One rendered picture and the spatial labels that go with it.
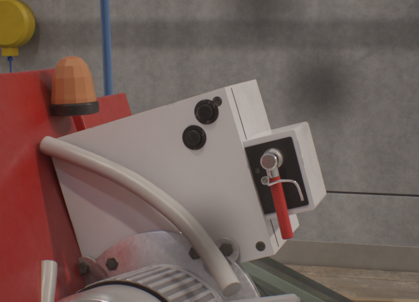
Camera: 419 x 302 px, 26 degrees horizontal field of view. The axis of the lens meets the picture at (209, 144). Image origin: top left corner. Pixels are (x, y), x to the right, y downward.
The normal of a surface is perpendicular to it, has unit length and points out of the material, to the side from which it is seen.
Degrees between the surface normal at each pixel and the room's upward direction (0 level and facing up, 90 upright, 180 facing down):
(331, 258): 90
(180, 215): 52
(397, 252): 90
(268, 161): 90
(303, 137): 75
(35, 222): 70
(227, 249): 81
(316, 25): 90
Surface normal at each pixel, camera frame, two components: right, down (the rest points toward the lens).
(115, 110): 0.92, -0.26
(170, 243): -0.25, -0.04
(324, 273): 0.00, -0.99
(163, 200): -0.14, -0.47
